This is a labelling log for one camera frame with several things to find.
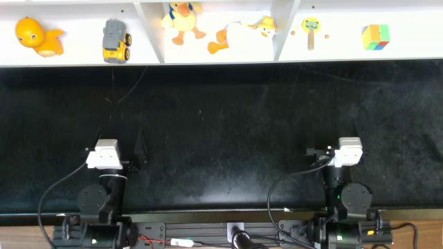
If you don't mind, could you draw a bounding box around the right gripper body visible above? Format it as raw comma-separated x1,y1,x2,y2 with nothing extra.
314,153,335,169

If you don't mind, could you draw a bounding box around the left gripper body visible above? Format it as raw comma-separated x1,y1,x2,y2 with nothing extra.
119,158,141,174

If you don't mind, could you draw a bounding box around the many-coloured puzzle cube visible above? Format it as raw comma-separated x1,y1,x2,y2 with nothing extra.
361,24,391,51

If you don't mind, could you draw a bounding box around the yellow rattle drum toy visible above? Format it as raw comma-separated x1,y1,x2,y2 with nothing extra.
290,17,330,52

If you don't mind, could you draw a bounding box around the grey and yellow toy truck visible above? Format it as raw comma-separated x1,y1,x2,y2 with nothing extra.
101,18,133,64

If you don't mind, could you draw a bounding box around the white shelf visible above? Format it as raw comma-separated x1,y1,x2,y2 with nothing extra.
0,0,443,68

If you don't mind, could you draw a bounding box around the orange rubber toy figure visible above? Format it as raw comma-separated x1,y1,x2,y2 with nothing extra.
14,16,65,58

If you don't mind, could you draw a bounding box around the white plush goose yellow hat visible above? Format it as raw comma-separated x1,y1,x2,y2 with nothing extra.
206,15,278,55

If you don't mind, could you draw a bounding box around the yellow plush duck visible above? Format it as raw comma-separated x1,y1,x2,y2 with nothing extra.
160,1,208,46

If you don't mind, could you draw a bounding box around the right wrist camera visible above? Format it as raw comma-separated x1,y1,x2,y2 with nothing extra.
332,136,364,168

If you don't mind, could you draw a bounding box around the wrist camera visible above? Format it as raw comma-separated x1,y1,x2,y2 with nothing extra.
332,136,364,168
85,138,124,171

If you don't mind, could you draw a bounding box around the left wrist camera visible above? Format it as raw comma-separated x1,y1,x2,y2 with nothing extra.
85,138,124,171

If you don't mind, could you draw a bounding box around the black cable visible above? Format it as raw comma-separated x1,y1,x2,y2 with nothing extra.
37,161,89,249
266,157,335,249

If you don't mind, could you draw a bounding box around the mounting rail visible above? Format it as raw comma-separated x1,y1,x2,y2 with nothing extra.
51,216,419,249

